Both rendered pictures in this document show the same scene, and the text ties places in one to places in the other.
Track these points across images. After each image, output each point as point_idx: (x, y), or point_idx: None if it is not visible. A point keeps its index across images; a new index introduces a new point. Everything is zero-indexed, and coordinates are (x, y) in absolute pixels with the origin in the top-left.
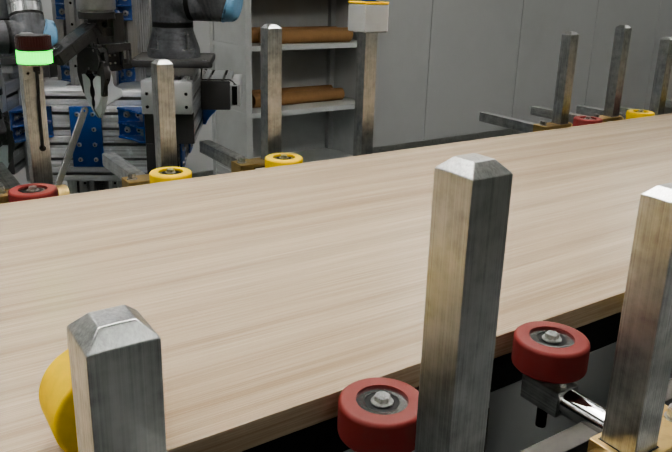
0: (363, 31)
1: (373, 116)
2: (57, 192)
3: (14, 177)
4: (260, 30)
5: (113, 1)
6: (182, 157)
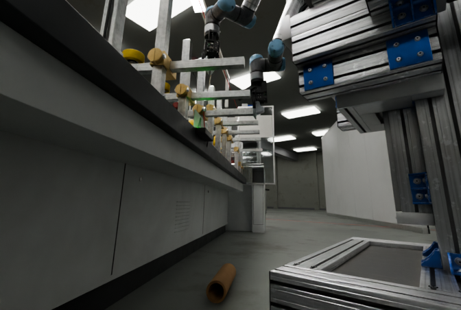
0: None
1: None
2: (174, 103)
3: (225, 110)
4: None
5: (205, 29)
6: (306, 77)
